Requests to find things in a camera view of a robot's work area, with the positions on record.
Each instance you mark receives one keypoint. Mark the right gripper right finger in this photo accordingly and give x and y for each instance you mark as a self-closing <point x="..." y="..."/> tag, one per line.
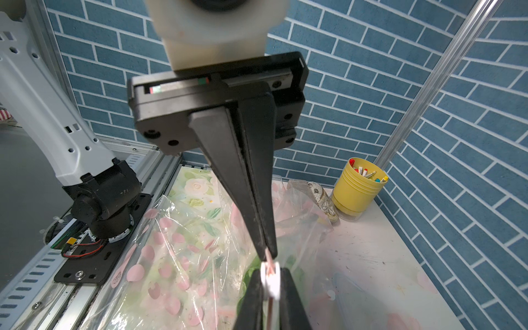
<point x="292" y="314"/>

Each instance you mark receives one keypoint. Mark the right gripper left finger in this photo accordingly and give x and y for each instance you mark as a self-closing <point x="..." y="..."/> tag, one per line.
<point x="250" y="316"/>

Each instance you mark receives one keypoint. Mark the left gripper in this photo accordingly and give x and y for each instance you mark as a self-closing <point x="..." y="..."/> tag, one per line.
<point x="181" y="110"/>

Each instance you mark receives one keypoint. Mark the zip-top bag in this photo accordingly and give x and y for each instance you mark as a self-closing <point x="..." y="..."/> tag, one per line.
<point x="301" y="225"/>
<point x="184" y="271"/>

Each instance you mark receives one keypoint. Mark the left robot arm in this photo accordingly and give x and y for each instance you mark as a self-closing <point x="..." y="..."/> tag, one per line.
<point x="101" y="186"/>

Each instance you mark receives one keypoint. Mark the yellow pen cup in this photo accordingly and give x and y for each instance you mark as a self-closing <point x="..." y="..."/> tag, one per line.
<point x="358" y="185"/>

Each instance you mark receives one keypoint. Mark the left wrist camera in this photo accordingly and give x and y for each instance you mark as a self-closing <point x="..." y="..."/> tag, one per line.
<point x="200" y="33"/>

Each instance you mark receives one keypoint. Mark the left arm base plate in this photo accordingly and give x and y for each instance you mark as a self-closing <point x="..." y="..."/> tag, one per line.
<point x="100" y="258"/>

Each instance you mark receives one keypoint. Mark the white vented cable duct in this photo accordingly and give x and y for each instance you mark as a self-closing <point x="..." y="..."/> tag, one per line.
<point x="18" y="293"/>

